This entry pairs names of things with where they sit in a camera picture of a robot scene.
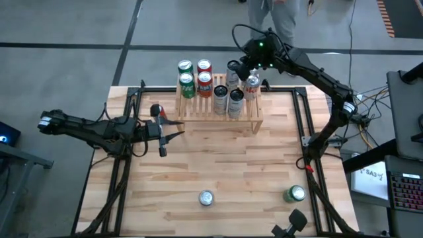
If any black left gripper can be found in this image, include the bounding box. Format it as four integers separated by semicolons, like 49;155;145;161
144;104;186;159

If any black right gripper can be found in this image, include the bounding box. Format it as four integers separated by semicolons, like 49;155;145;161
235;34;286;82

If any white Celsius slim can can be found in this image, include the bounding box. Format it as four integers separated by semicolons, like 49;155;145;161
213;85;229;116
227;88;245;120
225;59;241;91

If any green Sprite soda can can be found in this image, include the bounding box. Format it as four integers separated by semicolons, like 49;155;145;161
178;72;196;99
177;59;194;74
282;184;307;204

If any wooden slatted shelf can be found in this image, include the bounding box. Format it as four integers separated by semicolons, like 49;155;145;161
174;73;264;135

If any person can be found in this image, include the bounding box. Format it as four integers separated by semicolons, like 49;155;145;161
246;0;300;47

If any black power strip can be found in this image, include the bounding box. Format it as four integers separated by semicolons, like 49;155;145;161
355;114;373;126

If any black mat orange-striped edge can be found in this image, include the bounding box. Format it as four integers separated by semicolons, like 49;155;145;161
376;0;423;39

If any grey desk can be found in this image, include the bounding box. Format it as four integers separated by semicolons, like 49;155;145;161
385;70;423;161

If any grey metal table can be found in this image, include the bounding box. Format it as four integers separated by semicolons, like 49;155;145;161
0;143;56;238

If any black device with blue light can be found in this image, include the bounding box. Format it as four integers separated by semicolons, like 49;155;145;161
0;121;22;148

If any white printed box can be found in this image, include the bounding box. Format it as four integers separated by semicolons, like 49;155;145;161
350;161;389;201

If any dark keyboard desk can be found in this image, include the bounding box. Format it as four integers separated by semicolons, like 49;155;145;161
385;154;423;238

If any black metal table frame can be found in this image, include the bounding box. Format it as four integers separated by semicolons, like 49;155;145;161
98;79;334;237

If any long black floor cable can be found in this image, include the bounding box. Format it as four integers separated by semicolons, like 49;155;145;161
347;0;358;100

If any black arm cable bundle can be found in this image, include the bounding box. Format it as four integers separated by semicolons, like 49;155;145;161
74;155;133;238
295;155;356;237

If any yellow floor cable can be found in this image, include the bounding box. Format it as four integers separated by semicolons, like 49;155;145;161
358;86;389;149

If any black leader arm handle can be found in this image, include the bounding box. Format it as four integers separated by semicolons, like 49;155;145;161
270;208;309;238

